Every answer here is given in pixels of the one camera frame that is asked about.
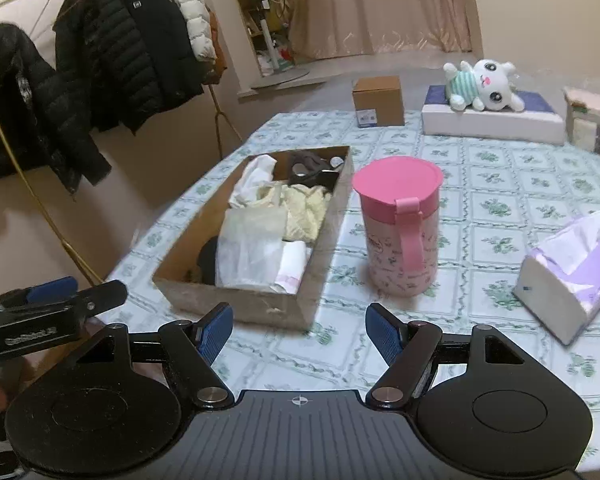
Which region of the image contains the white puffer jacket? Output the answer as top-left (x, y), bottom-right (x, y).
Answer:
top-left (152, 0), bottom-right (219, 64)

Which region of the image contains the floral tablecloth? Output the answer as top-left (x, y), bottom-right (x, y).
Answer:
top-left (102, 110), bottom-right (600, 476)

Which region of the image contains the white flat box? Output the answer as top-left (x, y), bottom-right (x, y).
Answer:
top-left (421, 85), bottom-right (566, 146)

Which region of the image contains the white bunny plush toy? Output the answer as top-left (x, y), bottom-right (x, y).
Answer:
top-left (442, 58), bottom-right (527, 113)

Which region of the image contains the cardboard tray box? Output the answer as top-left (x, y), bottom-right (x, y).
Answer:
top-left (151, 146), bottom-right (355, 332)

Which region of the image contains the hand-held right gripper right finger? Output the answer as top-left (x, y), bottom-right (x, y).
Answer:
top-left (365, 301), bottom-right (527, 410)

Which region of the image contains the purple tissue pack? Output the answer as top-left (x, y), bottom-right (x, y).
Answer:
top-left (511, 209), bottom-right (600, 346)

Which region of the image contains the black jacket with white logo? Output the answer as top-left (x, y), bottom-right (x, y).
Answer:
top-left (116, 0), bottom-right (205, 111)

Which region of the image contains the brown jacket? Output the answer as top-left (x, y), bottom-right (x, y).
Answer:
top-left (200, 10), bottom-right (230, 86)

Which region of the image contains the white cloth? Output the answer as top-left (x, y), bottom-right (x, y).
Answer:
top-left (228, 154), bottom-right (280, 210)

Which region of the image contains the small closed cardboard box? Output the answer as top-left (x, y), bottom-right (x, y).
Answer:
top-left (352, 76), bottom-right (406, 129)

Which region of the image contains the black puffer jacket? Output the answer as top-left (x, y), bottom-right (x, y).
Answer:
top-left (54, 0), bottom-right (154, 135)
top-left (0, 22), bottom-right (112, 196)

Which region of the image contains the beige curtain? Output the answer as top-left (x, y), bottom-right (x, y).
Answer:
top-left (287, 0), bottom-right (474, 61)

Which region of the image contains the pink lidded cup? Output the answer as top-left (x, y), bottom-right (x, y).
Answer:
top-left (352, 156), bottom-right (445, 297)

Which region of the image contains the standing fan in yellow plastic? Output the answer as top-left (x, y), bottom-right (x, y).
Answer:
top-left (251, 0), bottom-right (314, 89)

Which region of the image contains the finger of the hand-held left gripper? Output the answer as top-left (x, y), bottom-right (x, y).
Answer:
top-left (0, 275), bottom-right (80, 312)
top-left (44, 279), bottom-right (129, 322)

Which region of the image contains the pale yellow towel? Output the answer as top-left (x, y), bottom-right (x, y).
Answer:
top-left (260, 182), bottom-right (334, 242)

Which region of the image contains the brass coat rack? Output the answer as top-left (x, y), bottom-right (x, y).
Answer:
top-left (0, 0), bottom-right (244, 287)

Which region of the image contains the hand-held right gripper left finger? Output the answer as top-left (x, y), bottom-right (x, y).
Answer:
top-left (75, 301), bottom-right (236, 410)

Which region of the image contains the stack of books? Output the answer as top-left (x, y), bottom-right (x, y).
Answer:
top-left (562, 86), bottom-right (600, 160)

